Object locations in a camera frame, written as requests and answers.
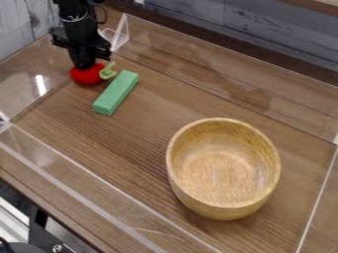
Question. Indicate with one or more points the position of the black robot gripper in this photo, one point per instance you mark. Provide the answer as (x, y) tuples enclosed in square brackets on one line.
[(81, 39)]

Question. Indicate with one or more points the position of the red plush strawberry toy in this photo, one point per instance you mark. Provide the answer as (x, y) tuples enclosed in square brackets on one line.
[(93, 75)]

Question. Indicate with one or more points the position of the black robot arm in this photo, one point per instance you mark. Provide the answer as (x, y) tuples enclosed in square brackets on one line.
[(76, 10)]

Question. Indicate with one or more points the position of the green rectangular foam block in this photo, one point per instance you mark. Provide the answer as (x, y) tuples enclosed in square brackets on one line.
[(116, 93)]

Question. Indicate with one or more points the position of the light wooden bowl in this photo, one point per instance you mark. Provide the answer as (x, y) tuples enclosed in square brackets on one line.
[(224, 168)]

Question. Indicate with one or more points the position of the clear acrylic tray enclosure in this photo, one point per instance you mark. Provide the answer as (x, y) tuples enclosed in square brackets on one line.
[(94, 169)]

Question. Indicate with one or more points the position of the black metal table bracket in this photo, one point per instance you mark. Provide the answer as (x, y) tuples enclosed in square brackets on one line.
[(41, 237)]

